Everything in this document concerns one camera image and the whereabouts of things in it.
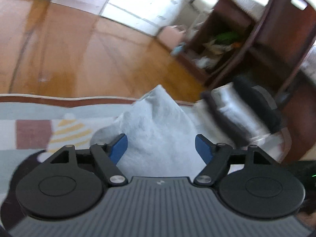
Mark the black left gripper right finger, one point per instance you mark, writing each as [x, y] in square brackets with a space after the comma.
[216, 157]

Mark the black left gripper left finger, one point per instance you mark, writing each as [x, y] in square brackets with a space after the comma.
[106, 156]

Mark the light grey sweatshirt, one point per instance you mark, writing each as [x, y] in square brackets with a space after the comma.
[160, 138]

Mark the patterned pastel floor rug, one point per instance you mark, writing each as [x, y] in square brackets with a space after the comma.
[34, 127]

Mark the dark wooden shelf cabinet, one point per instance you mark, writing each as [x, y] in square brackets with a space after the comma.
[271, 52]

